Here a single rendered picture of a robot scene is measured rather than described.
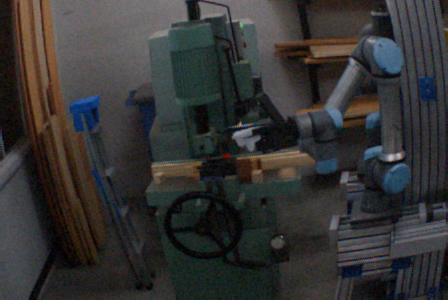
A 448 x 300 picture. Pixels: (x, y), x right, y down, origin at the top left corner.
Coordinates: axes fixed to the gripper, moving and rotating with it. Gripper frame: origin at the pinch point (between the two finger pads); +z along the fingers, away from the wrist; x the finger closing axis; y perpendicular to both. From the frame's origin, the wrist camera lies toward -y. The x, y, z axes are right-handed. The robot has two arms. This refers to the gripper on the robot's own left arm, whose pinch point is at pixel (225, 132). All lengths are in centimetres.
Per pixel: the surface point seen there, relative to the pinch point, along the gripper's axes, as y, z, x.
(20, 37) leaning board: -65, 94, 182
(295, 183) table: 29, -31, 48
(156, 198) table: 28, 20, 64
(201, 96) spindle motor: -8, -4, 60
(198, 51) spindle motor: -25, -5, 58
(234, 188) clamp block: 25, -8, 45
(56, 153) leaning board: 16, 76, 190
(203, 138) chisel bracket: 9, -3, 66
